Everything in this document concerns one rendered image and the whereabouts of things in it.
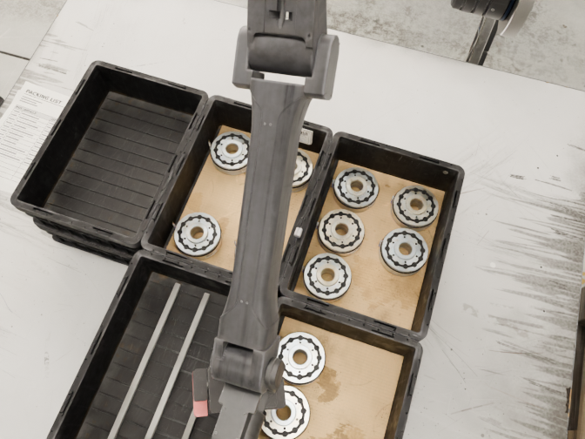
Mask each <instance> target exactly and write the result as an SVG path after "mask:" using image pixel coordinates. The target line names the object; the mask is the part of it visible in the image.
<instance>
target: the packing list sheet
mask: <svg viewBox="0 0 585 439"><path fill-rule="evenodd" d="M69 99H70V97H68V96H65V95H63V94H61V93H58V92H55V91H51V90H48V89H45V88H43V87H41V86H38V85H35V84H32V83H30V82H27V81H25V83H24V85H23V87H22V89H21V90H18V91H17V94H16V96H15V97H14V99H13V101H12V103H11V104H10V106H9V108H8V109H7V111H6V112H5V113H4V115H3V116H2V117H1V119H0V190H1V191H5V192H10V193H13V192H14V191H15V189H16V187H17V185H18V183H19V182H20V180H21V178H22V177H23V175H24V174H25V172H26V170H27V169H28V167H29V165H30V163H31V161H32V160H33V159H34V157H35V156H36V154H37V152H38V150H39V148H40V147H41V145H42V143H43V142H44V140H45V139H46V137H47V135H48V134H49V132H50V130H51V128H52V126H53V125H54V124H55V122H56V121H57V118H58V117H59V115H60V113H61V112H62V110H63V108H64V107H65V105H66V104H67V102H68V100H69Z"/></svg>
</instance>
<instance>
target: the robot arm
mask: <svg viewBox="0 0 585 439"><path fill-rule="evenodd" d="M287 12H289V16H288V19H286V13H287ZM339 53H340V40H339V37H338V35H331V34H327V12H326V0H247V25H244V26H242V27H241V28H240V29H239V34H238V38H237V45H236V52H235V59H234V66H233V74H232V84H233V85H234V86H235V87H237V88H241V89H247V90H250V92H251V96H252V130H251V138H250V145H249V152H248V159H247V165H246V172H245V184H244V191H243V198H242V205H241V212H240V218H239V230H238V238H237V245H236V251H235V258H234V264H233V271H232V283H231V288H230V292H229V295H228V299H227V302H226V304H225V309H224V312H223V313H222V315H221V316H220V320H219V333H218V336H217V337H216V338H215V339H214V345H213V351H212V355H211V359H210V367H209V368H200V369H195V370H194V371H193V372H192V390H193V414H194V416H196V417H199V416H208V412H207V382H208V389H209V401H208V406H209V412H210V413H220V414H219V418H218V420H217V423H216V426H215V429H214V431H213V434H212V439H258V438H259V433H260V430H261V428H262V425H263V422H264V420H265V417H266V416H265V415H264V414H262V413H263V412H264V410H268V409H282V408H284V407H285V406H286V395H285V386H284V378H283V377H282V376H283V374H284V371H285V368H286V365H285V363H284V362H283V361H282V360H280V359H279V358H278V352H279V342H280V336H279V335H277V332H278V326H279V315H278V284H279V271H280V265H281V260H282V253H283V247H284V242H285V236H286V225H287V219H288V213H289V206H290V201H291V195H292V189H293V178H294V172H295V166H296V160H297V154H298V148H299V138H300V134H301V130H302V125H303V123H304V119H305V116H306V112H307V109H308V107H309V104H310V103H311V101H312V100H313V98H315V99H321V100H330V99H332V97H333V87H334V81H335V76H336V70H337V64H338V59H339ZM260 71H261V72H268V73H275V74H281V75H288V76H295V77H303V78H306V79H305V84H294V83H287V82H280V81H273V80H267V79H265V74H264V73H261V72H260Z"/></svg>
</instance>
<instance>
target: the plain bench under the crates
mask: <svg viewBox="0 0 585 439"><path fill-rule="evenodd" d="M244 25H247V8H245V7H241V6H238V5H234V4H230V3H224V2H220V1H217V0H66V1H65V3H64V5H63V7H62V9H61V10H60V11H59V12H58V14H57V16H56V18H55V20H54V21H53V23H52V24H51V26H50V28H49V29H48V30H47V32H46V34H45V35H44V38H43V39H42V41H41V42H40V44H39V46H38V47H37V48H36V50H35V52H34V53H33V55H32V57H31V58H30V60H29V62H28V64H27V65H26V66H25V68H24V70H23V71H22V73H21V75H20V76H19V78H18V79H17V81H16V83H15V84H14V86H13V87H12V89H11V90H10V93H9V94H8V96H7V98H6V99H5V100H4V102H3V104H2V105H1V107H0V119H1V117H2V116H3V115H4V113H5V112H6V111H7V109H8V108H9V106H10V104H11V103H12V101H13V99H14V97H15V96H16V94H17V91H18V90H21V89H22V87H23V85H24V83H25V81H27V82H30V83H32V84H35V85H38V86H41V87H43V88H45V89H48V90H51V91H55V92H58V93H61V94H63V95H65V96H68V97H70V96H71V95H72V93H73V92H74V91H75V89H76V87H77V85H78V83H79V82H80V80H81V78H82V77H83V75H84V74H85V72H86V71H87V69H88V67H89V66H90V64H91V63H92V62H94V61H96V60H101V61H104V62H107V63H110V64H115V65H118V66H122V67H124V68H128V69H131V70H134V71H139V72H143V73H145V74H148V75H152V76H154V77H158V78H163V79H166V80H169V81H172V82H175V83H179V84H184V85H187V86H190V87H193V88H196V89H200V90H202V91H205V92H207V94H208V96H209V97H211V96H213V95H220V96H223V97H226V98H231V99H235V100H238V101H240V102H244V103H247V104H250V105H251V104H252V96H251V92H250V90H247V89H241V88H237V87H235V86H234V85H233V84H232V74H233V66H234V59H235V52H236V45H237V38H238V34H239V29H240V28H241V27H242V26H244ZM327 34H331V35H338V37H339V40H340V53H339V59H338V64H337V70H336V76H335V81H334V87H333V97H332V99H330V100H321V99H315V98H313V100H312V101H311V103H310V104H309V107H308V109H307V112H306V116H305V119H304V120H306V121H309V122H312V123H315V124H318V125H323V126H327V127H329V128H330V129H331V130H332V131H333V135H334V134H335V133H336V132H348V133H351V134H353V135H357V136H360V137H363V138H368V139H371V140H374V141H378V142H381V143H384V144H387V145H392V146H395V147H399V148H401V149H404V150H408V151H410V152H416V153H419V154H422V155H425V156H428V157H431V158H435V159H439V160H443V161H446V162H449V163H452V164H456V165H459V166H461V167H462V168H463V169H464V171H465V178H464V181H463V185H462V188H461V196H460V199H459V203H458V206H457V211H456V214H455V218H454V225H453V229H452V232H451V236H450V241H449V244H448V248H447V254H446V258H445V262H444V266H443V269H442V274H441V277H440V284H439V288H438V292H437V295H436V299H435V303H434V310H433V313H432V317H431V321H430V325H429V329H428V332H427V336H426V337H425V338H424V339H423V340H422V341H419V343H420V344H421V346H422V347H423V355H422V358H421V362H420V369H419V373H418V376H417V380H416V384H415V388H414V394H413V398H412V402H411V406H410V409H409V413H408V418H407V424H406V427H405V432H404V436H403V439H567V436H568V419H569V409H570V400H571V390H572V381H573V372H574V363H575V345H576V336H577V327H578V317H579V308H580V298H581V290H582V272H583V262H584V254H585V91H582V90H578V89H575V88H570V87H567V86H563V85H559V84H553V83H549V82H546V81H542V80H539V79H535V78H529V77H525V76H522V75H517V74H514V73H510V72H506V71H500V70H496V69H493V68H489V67H486V66H482V65H478V64H472V63H468V62H464V61H460V60H457V59H453V58H450V57H443V56H440V55H436V54H433V53H429V52H425V51H419V50H415V49H411V48H407V47H404V46H400V45H397V44H390V43H387V42H383V41H380V40H376V39H372V38H369V37H362V36H358V35H354V34H351V33H347V32H344V31H340V30H334V29H330V28H327ZM11 195H12V193H10V192H5V191H1V190H0V439H46V437H47V435H48V434H49V432H50V429H51V427H52V425H53V423H54V421H55V419H56V417H57V414H58V412H59V410H60V409H61V407H62V405H63V403H64V399H65V397H66V396H67V394H68V392H69V390H70V388H71V385H72V383H73V382H74V379H75V377H76V375H77V372H78V370H79V369H80V367H81V365H82V363H83V361H84V358H85V356H86V354H87V352H88V350H89V348H90V346H91V344H92V342H93V339H94V337H95V335H96V333H97V331H98V329H99V327H100V325H101V323H102V321H103V318H104V316H105V314H106V312H107V310H108V308H109V306H110V304H111V302H112V299H113V297H114V295H115V293H116V292H117V290H118V287H119V285H120V283H121V281H122V279H123V277H124V274H125V272H126V270H127V268H128V266H126V265H124V264H121V263H118V262H116V261H113V260H108V259H106V258H103V257H100V256H97V255H95V254H92V253H87V252H85V251H82V250H79V249H76V248H74V247H70V246H67V245H65V244H62V243H59V242H56V241H55V240H54V239H52V235H51V234H48V233H47V232H46V231H44V230H41V229H39V228H38V227H37V226H36V225H35V224H34V222H33V219H32V218H33V217H31V216H28V215H27V214H26V213H24V212H21V211H19V210H17V209H16V208H15V207H14V206H13V205H12V204H11V203H10V197H11Z"/></svg>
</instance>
